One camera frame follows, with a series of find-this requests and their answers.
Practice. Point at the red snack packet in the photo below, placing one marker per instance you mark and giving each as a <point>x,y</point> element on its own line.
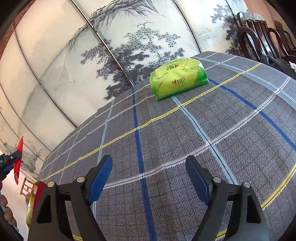
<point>17,163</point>

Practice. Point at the green tissue pack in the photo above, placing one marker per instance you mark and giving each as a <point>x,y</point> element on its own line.
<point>177,76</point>

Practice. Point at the person's left hand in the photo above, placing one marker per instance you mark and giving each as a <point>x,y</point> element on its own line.
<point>8,214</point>

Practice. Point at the blue plaid tablecloth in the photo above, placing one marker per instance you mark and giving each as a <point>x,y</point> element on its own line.
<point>240,126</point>

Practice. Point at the painted folding screen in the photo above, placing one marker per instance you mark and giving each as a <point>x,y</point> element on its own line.
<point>63,60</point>

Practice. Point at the bamboo wooden chair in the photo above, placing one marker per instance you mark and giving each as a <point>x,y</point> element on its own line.
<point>26,187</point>

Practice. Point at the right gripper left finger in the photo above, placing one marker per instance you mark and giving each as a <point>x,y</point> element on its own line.
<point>50,220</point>

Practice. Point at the dark wooden chair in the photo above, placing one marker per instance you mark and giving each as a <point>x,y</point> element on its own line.
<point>272,47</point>

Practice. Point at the red gold tin box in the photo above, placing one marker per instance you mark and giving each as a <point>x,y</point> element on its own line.
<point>34,197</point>

